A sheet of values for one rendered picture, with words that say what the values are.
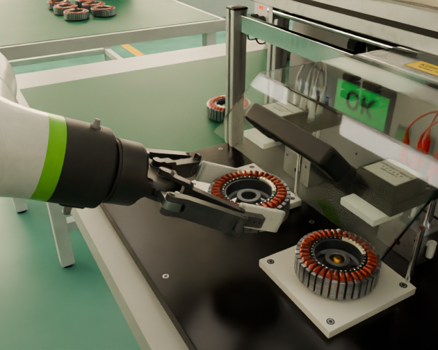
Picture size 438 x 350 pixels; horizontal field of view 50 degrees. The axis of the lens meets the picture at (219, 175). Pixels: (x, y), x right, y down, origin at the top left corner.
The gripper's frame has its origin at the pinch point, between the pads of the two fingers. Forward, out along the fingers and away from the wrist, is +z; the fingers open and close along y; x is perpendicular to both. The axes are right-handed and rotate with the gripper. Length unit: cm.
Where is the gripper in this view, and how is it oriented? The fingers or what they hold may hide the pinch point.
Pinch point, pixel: (247, 196)
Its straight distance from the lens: 63.9
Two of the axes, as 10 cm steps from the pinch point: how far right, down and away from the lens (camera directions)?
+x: 3.9, -8.7, -3.0
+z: 8.2, 1.8, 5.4
